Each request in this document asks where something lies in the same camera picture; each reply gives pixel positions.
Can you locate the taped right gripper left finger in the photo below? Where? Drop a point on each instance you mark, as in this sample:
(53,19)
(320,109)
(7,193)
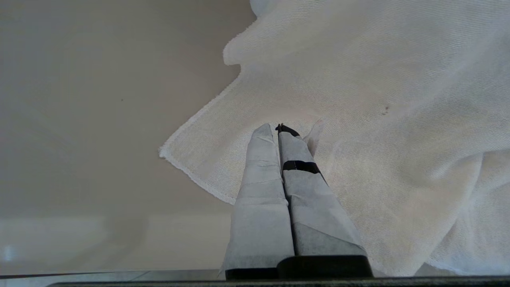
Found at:
(261,207)

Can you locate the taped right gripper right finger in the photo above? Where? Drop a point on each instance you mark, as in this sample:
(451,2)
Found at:
(318,223)

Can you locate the white cloth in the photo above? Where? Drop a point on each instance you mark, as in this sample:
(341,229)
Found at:
(378,79)

